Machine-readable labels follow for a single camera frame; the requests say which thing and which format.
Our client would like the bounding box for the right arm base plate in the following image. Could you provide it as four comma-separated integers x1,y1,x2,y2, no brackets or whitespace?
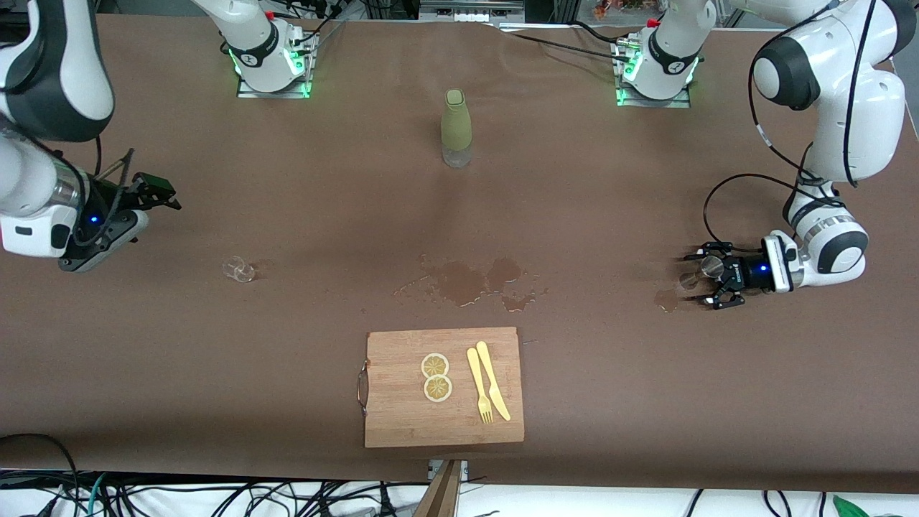
235,32,317,100

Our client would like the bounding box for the black base cable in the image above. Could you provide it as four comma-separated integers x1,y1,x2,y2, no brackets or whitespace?
498,20,636,65

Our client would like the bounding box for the wooden cutting board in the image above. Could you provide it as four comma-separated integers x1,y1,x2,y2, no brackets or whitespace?
357,327,526,449

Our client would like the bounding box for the steel jigger measuring cup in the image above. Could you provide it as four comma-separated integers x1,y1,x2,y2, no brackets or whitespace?
678,257,726,292

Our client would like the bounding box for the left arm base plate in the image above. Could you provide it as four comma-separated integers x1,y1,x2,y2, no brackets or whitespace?
614,39,694,109

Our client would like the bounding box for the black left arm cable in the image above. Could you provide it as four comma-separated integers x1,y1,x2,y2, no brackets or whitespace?
702,0,878,253

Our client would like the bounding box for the grey metal rack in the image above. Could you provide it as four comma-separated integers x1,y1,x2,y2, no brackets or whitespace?
419,0,526,27

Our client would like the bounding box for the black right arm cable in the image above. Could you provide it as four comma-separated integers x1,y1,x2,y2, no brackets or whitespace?
0,115,139,248

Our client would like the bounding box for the wooden beam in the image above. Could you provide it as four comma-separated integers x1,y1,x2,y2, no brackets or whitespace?
415,460,464,517

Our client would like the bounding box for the green bottle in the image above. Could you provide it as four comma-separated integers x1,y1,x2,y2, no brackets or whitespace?
440,88,473,169

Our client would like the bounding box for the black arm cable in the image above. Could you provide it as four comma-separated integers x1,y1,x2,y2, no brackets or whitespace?
702,0,878,253
0,115,139,248

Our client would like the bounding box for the brown table cover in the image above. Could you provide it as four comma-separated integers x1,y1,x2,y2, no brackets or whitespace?
0,13,919,496

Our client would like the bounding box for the teal floor cable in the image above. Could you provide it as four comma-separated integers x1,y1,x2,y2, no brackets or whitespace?
85,472,110,517

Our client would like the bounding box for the clear glass beaker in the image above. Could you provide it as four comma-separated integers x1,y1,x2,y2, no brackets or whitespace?
222,255,257,284

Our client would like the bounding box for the yellow plastic knife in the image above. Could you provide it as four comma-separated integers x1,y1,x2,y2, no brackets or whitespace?
476,341,512,422

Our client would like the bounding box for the yellow plastic fork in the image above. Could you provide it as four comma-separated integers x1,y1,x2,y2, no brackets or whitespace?
467,348,495,425

